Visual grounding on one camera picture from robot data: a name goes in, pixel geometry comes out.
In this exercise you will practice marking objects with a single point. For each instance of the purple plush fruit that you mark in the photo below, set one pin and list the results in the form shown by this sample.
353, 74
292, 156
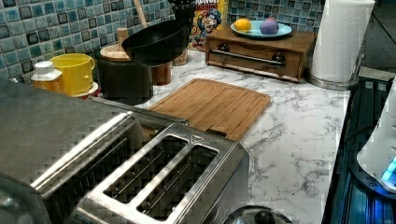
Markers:
269, 26

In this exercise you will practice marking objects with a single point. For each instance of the wooden utensil cup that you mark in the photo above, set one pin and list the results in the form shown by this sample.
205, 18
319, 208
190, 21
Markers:
161, 75

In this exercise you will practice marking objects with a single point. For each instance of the metal paper towel holder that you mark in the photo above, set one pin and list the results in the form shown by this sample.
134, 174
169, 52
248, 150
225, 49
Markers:
339, 86

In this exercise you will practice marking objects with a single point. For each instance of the black canister with wooden lid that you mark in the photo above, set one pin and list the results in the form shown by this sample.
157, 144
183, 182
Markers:
121, 79

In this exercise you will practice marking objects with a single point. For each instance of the white-capped spice bottle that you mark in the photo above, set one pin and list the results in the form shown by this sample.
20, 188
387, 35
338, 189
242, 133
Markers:
47, 77

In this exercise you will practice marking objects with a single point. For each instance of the stainless steel toaster oven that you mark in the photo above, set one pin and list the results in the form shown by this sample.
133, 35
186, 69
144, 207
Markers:
46, 124

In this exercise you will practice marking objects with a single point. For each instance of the light blue plate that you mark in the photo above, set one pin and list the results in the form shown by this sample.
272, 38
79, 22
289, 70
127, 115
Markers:
255, 31

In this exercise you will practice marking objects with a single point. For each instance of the yellow cereal box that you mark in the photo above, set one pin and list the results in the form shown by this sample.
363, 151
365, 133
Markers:
209, 16

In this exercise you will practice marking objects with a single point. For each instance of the yellow mug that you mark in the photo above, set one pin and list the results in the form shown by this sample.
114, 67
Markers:
77, 71

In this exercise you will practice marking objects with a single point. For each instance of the glass pot lid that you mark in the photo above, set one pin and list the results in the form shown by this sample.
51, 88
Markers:
255, 214

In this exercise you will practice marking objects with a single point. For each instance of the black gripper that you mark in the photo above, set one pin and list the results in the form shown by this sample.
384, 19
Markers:
183, 10

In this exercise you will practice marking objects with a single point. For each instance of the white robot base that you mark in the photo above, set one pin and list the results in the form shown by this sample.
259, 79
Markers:
378, 156

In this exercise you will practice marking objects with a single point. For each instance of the clear jar of cereal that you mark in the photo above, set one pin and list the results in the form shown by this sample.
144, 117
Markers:
181, 59

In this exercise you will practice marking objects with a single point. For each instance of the wooden spoon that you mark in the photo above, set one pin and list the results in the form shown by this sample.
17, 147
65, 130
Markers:
140, 13

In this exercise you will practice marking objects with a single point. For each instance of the paper towel roll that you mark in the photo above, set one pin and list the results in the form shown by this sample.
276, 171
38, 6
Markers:
341, 31

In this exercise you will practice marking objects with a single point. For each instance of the black bowl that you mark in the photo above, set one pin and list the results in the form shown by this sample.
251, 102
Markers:
157, 44

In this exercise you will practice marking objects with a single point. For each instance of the wooden drawer box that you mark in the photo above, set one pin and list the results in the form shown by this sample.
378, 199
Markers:
287, 57

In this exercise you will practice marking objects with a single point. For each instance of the bamboo cutting board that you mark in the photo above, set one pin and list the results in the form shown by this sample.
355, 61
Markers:
210, 105

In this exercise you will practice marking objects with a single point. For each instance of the toy lemon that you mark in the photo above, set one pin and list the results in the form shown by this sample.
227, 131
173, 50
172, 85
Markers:
242, 25

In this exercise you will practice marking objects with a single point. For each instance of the red coaster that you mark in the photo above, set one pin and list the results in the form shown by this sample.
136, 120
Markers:
93, 91

